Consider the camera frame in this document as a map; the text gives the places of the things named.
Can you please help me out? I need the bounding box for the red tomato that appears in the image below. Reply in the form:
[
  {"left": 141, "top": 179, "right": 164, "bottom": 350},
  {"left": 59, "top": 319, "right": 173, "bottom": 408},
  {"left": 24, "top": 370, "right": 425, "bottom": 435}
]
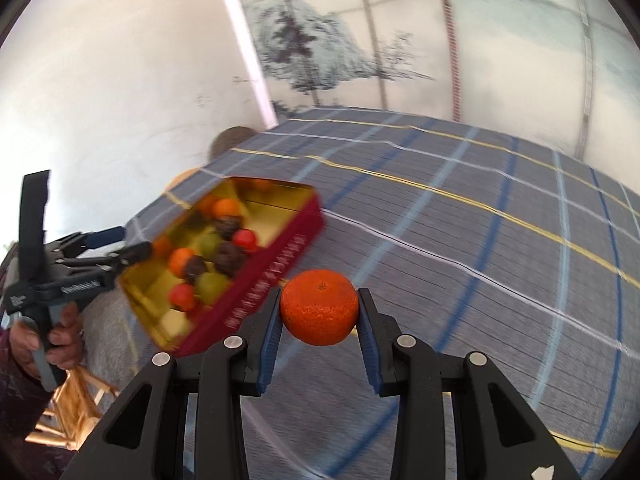
[
  {"left": 168, "top": 283, "right": 198, "bottom": 312},
  {"left": 231, "top": 229, "right": 259, "bottom": 254}
]

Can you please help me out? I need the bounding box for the dark brown mangosteen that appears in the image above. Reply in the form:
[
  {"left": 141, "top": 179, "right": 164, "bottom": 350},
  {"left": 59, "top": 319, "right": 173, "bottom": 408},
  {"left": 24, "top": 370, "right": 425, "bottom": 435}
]
[
  {"left": 213, "top": 240, "right": 246, "bottom": 278},
  {"left": 183, "top": 255, "right": 208, "bottom": 283}
]

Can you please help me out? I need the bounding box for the orange mandarin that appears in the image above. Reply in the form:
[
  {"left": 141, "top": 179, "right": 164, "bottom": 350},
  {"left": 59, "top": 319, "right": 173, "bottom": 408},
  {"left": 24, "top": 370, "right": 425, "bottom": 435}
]
[
  {"left": 280, "top": 269, "right": 359, "bottom": 346},
  {"left": 210, "top": 197, "right": 242, "bottom": 220},
  {"left": 167, "top": 247, "right": 195, "bottom": 278}
]

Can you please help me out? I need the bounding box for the purple sleeved left forearm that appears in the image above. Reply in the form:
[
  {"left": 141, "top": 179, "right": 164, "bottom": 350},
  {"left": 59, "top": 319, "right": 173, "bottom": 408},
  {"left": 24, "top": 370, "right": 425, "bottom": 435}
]
[{"left": 1, "top": 330, "right": 73, "bottom": 479}]

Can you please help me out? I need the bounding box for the left hand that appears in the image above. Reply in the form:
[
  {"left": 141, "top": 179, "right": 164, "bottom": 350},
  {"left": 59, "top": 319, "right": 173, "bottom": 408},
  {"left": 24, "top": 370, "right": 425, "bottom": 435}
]
[{"left": 9, "top": 304, "right": 85, "bottom": 379}]

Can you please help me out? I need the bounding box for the red gold toffee tin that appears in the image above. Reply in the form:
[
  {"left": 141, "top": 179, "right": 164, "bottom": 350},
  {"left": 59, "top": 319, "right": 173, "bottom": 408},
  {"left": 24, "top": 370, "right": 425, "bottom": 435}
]
[{"left": 119, "top": 177, "right": 324, "bottom": 356}]

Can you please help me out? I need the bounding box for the wooden chair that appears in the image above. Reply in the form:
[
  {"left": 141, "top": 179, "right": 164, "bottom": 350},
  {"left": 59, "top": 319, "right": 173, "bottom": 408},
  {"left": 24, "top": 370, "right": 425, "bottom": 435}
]
[{"left": 26, "top": 365, "right": 120, "bottom": 452}]

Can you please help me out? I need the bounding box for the green round fruit far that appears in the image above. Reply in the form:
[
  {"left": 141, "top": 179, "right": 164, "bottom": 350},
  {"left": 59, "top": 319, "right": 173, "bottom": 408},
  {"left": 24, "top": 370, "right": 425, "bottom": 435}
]
[{"left": 196, "top": 232, "right": 222, "bottom": 261}]

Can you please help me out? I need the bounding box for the green round fruit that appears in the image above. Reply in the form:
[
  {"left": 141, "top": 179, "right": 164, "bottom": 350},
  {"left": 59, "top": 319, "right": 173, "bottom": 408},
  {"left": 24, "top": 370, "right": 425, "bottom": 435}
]
[
  {"left": 196, "top": 232, "right": 222, "bottom": 261},
  {"left": 194, "top": 272, "right": 231, "bottom": 306}
]

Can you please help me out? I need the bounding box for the green round fruit near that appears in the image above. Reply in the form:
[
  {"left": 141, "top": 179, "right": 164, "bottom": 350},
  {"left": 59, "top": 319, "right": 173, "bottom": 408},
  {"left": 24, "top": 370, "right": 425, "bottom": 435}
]
[{"left": 194, "top": 272, "right": 231, "bottom": 306}]

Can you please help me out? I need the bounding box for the orange round stool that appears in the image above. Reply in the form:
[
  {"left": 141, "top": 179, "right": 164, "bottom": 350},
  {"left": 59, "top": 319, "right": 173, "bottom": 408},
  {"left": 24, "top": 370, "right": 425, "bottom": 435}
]
[{"left": 165, "top": 167, "right": 200, "bottom": 192}]

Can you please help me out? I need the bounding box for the painted folding screen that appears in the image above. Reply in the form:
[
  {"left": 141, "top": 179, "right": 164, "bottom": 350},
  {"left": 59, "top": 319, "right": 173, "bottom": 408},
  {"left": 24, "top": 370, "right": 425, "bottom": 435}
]
[{"left": 241, "top": 0, "right": 639, "bottom": 188}]

